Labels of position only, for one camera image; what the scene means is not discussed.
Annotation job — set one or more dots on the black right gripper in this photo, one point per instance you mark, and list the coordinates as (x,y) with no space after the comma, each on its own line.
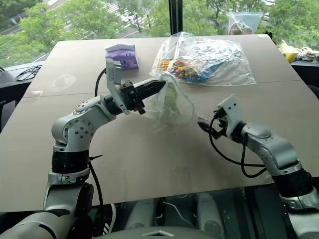
(220,122)

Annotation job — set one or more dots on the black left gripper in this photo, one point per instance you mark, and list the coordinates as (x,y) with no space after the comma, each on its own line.
(128,95)

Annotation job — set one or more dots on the small clear plastic bag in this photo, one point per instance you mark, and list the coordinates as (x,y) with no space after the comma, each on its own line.
(183,109)

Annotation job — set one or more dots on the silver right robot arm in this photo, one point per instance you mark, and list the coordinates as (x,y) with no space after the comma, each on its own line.
(276,152)

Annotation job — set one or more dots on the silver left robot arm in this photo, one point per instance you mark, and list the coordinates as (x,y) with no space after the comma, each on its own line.
(74,129)

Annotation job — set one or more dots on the clear bag of colourful pieces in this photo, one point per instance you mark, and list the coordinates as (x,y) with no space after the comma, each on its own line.
(199,59)

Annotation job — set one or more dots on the clear zip bag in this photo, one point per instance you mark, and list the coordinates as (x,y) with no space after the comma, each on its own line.
(244,22)

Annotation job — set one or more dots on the purple tissue pack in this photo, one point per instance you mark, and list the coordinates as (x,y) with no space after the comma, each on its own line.
(123,56)

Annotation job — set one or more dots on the silver robot leg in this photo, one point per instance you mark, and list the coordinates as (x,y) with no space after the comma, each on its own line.
(210,214)
(142,214)

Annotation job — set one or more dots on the yellow object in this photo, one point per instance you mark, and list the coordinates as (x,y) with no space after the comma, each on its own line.
(291,54)

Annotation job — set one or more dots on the grey robot torso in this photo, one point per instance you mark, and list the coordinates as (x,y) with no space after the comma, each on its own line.
(162,233)

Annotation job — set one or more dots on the beige crumpled cloth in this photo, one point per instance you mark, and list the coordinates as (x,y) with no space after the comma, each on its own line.
(306,53)

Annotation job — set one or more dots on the black striped sneaker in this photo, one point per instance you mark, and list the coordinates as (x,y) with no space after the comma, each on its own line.
(109,221)

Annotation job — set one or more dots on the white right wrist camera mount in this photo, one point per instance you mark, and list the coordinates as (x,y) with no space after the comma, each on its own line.
(231,112)

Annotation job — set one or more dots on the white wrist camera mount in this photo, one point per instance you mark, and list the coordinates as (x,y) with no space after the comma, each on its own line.
(112,79)
(231,112)

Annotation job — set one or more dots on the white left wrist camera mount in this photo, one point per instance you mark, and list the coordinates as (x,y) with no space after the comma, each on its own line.
(112,79)

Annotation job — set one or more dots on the black window post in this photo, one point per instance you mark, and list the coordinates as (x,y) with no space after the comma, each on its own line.
(175,16)

